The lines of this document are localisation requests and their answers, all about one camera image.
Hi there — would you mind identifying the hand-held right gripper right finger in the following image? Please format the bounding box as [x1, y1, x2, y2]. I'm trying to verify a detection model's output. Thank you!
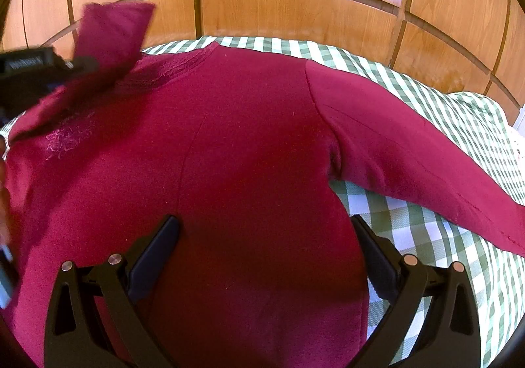
[350, 215, 481, 368]

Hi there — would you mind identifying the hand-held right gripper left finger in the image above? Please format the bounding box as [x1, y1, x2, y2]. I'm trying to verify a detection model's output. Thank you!
[44, 215, 181, 368]

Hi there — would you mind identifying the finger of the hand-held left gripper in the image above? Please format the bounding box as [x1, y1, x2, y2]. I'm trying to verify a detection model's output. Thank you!
[61, 56, 100, 77]

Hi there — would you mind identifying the dark red sweater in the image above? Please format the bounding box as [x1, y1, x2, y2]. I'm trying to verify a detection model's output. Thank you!
[0, 2, 525, 368]

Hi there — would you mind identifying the person's left hand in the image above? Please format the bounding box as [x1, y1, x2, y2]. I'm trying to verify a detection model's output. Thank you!
[0, 137, 12, 246]

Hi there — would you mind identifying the green checked bedsheet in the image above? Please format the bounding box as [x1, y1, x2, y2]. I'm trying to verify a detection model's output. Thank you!
[0, 36, 525, 368]

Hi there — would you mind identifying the white floral cloth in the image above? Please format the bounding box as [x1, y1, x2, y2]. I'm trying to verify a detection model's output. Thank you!
[508, 128, 525, 176]

